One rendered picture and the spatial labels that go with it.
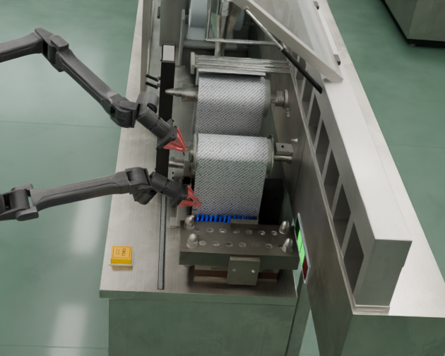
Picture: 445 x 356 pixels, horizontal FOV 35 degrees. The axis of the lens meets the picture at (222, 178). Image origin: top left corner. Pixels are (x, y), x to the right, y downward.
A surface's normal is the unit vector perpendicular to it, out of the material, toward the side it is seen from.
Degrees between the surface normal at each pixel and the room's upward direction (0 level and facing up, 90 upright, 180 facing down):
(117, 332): 90
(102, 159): 0
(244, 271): 90
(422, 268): 0
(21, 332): 0
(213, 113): 92
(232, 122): 92
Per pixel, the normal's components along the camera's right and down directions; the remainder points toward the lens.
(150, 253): 0.10, -0.80
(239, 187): 0.04, 0.59
